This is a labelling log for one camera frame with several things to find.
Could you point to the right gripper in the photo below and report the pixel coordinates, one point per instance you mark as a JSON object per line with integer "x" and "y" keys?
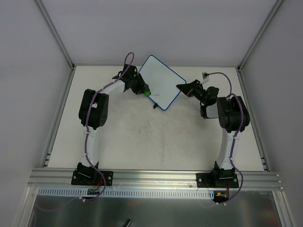
{"x": 192, "y": 88}

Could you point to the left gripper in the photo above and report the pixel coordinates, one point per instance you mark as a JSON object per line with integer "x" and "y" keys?
{"x": 139, "y": 84}

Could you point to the green bone-shaped eraser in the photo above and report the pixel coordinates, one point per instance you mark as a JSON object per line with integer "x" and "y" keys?
{"x": 147, "y": 92}

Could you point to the blue framed whiteboard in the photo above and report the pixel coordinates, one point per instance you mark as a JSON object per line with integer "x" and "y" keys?
{"x": 162, "y": 81}

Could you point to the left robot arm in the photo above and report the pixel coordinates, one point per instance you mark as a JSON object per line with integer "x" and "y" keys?
{"x": 93, "y": 115}

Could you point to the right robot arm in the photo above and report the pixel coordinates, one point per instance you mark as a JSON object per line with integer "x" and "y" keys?
{"x": 233, "y": 118}

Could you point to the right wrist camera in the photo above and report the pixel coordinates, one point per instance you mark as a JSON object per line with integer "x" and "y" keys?
{"x": 205, "y": 77}

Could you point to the right aluminium frame post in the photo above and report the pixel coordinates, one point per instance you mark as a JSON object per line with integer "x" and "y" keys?
{"x": 272, "y": 13}

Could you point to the aluminium frame post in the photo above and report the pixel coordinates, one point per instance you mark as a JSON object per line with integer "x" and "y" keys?
{"x": 45, "y": 15}
{"x": 272, "y": 13}

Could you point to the left aluminium frame post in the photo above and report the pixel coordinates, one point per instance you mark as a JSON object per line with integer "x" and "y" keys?
{"x": 45, "y": 15}

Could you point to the aluminium mounting rail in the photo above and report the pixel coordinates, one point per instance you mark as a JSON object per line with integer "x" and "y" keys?
{"x": 154, "y": 179}

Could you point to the white slotted cable duct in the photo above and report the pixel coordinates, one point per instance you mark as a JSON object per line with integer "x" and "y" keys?
{"x": 127, "y": 193}

